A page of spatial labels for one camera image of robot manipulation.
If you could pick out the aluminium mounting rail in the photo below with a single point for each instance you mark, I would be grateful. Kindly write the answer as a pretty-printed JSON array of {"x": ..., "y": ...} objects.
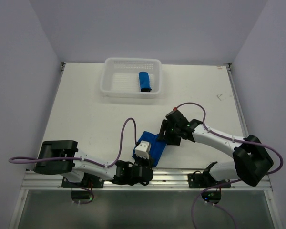
[{"x": 163, "y": 179}]

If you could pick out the right black base bracket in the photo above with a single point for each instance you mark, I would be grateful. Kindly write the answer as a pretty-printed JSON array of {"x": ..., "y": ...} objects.
[{"x": 199, "y": 179}]

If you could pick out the white plastic mesh basket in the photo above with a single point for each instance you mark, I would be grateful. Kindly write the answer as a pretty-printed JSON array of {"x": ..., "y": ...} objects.
[{"x": 120, "y": 77}]

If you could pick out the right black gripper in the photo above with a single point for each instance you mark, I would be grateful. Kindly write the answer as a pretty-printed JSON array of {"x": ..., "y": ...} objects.
[{"x": 166, "y": 125}]

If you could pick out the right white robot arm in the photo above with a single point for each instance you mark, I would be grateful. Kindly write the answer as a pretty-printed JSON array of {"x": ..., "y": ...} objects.
[{"x": 250, "y": 160}]

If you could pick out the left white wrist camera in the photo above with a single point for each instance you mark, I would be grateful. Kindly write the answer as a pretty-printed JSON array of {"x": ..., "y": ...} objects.
[{"x": 142, "y": 150}]

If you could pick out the blue towel with black trim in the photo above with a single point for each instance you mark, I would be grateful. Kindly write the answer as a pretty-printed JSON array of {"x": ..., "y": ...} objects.
[{"x": 144, "y": 81}]

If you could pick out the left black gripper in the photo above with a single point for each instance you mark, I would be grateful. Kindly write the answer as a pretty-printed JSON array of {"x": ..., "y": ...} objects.
[{"x": 148, "y": 162}]

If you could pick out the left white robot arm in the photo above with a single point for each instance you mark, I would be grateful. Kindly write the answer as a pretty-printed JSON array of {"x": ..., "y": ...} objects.
[{"x": 64, "y": 158}]

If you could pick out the left black base bracket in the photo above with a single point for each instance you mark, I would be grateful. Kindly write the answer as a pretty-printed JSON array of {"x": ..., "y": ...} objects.
[{"x": 87, "y": 182}]

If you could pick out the black base bracket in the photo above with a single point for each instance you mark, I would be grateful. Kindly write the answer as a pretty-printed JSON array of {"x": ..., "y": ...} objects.
[
  {"x": 199, "y": 179},
  {"x": 87, "y": 182}
]

